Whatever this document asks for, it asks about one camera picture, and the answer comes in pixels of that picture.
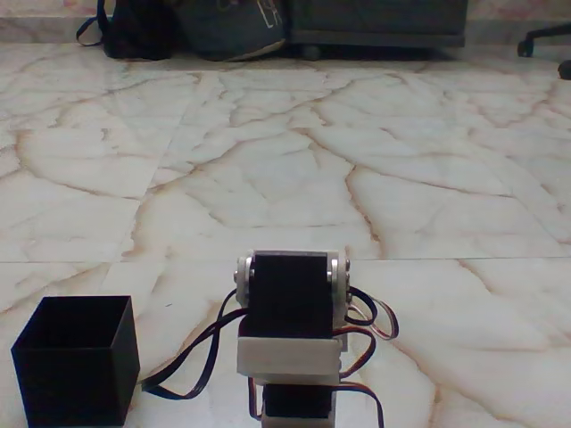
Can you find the black chair caster wheel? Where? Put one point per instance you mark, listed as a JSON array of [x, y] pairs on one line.
[[565, 70]]

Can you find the dark teal bag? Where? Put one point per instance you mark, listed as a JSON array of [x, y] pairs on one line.
[[227, 31]]

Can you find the black office chair leg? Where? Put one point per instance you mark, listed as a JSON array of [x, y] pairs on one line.
[[542, 35]]

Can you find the dark cabinet on casters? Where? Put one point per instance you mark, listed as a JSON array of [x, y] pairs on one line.
[[379, 22]]

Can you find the black box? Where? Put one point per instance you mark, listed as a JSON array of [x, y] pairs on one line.
[[67, 383]]

